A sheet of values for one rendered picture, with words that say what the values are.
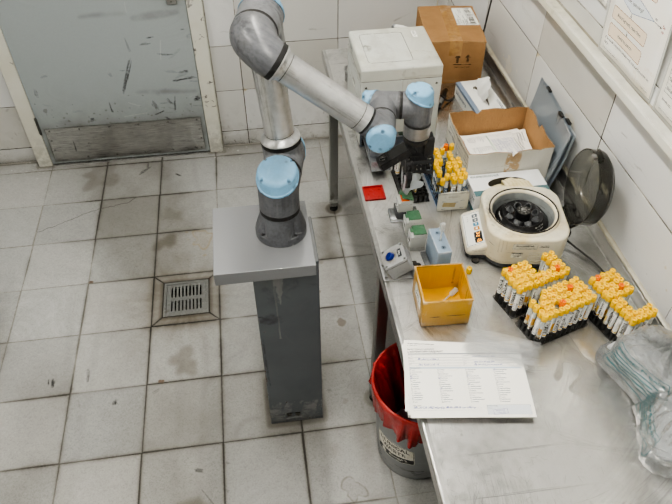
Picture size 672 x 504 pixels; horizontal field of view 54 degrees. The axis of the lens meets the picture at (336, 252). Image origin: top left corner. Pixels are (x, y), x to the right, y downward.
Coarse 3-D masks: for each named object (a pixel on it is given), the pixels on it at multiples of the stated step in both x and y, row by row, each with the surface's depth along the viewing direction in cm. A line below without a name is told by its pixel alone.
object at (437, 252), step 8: (432, 232) 186; (440, 232) 186; (432, 240) 184; (432, 248) 185; (440, 248) 181; (448, 248) 181; (424, 256) 192; (432, 256) 186; (440, 256) 181; (448, 256) 182; (424, 264) 190; (432, 264) 187
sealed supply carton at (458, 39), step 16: (432, 16) 263; (448, 16) 263; (464, 16) 264; (432, 32) 254; (448, 32) 254; (464, 32) 254; (480, 32) 254; (448, 48) 251; (464, 48) 251; (480, 48) 251; (448, 64) 255; (464, 64) 256; (480, 64) 256; (448, 80) 261; (464, 80) 261
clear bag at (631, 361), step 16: (624, 336) 158; (640, 336) 156; (656, 336) 153; (608, 352) 163; (624, 352) 156; (640, 352) 153; (656, 352) 150; (608, 368) 163; (624, 368) 157; (640, 368) 154; (656, 368) 151; (624, 384) 160; (640, 384) 155; (656, 384) 152; (640, 400) 155
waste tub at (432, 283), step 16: (416, 272) 175; (432, 272) 178; (448, 272) 179; (464, 272) 175; (416, 288) 176; (432, 288) 183; (448, 288) 183; (464, 288) 176; (416, 304) 178; (432, 304) 168; (448, 304) 169; (464, 304) 169; (432, 320) 173; (448, 320) 173; (464, 320) 174
